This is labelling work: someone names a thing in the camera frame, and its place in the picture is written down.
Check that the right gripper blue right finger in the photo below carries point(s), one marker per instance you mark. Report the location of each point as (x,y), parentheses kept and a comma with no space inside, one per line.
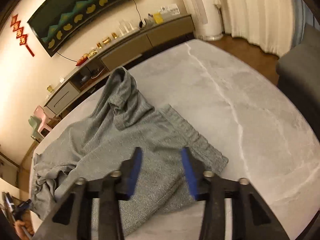
(252,218)

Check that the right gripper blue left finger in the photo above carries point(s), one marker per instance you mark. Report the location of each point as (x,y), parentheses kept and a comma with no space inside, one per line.
(71,217)

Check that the grey knit garment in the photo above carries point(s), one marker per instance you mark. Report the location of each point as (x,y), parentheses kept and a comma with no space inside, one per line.
(96,145)

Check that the person's left hand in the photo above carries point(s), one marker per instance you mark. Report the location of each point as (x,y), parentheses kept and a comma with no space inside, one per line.
(20,226)

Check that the pink plastic chair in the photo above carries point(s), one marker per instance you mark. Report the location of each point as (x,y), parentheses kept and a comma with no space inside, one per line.
(44,127)

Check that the green plastic chair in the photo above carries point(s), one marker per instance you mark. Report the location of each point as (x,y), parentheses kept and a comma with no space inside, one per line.
(35,122)

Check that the small yellow cup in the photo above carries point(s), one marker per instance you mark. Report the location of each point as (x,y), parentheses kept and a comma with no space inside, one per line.
(50,89)

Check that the red fruit plate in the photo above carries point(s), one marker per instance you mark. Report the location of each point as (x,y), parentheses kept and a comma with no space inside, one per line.
(82,59)

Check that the long grey tv cabinet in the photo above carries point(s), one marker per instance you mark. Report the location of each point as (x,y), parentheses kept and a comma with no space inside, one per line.
(140,44)

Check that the gold ornaments on cabinet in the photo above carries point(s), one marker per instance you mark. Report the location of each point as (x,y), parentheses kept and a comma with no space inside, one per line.
(101,44)

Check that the red hanging knot ornament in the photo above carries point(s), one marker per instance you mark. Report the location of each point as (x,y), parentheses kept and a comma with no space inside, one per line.
(20,35)

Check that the clear glass cups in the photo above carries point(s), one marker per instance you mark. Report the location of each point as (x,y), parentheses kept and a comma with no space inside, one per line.
(126,28)

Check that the cream window curtain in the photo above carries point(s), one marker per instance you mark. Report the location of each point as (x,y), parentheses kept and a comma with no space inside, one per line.
(269,24)

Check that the blue window curtain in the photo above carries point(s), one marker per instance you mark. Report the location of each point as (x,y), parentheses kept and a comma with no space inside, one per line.
(303,16)

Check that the yellow box on cabinet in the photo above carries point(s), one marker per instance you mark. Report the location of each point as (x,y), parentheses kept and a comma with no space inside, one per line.
(158,19)

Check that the wall television with pattern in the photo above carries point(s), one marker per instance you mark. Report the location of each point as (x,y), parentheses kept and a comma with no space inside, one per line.
(56,21)

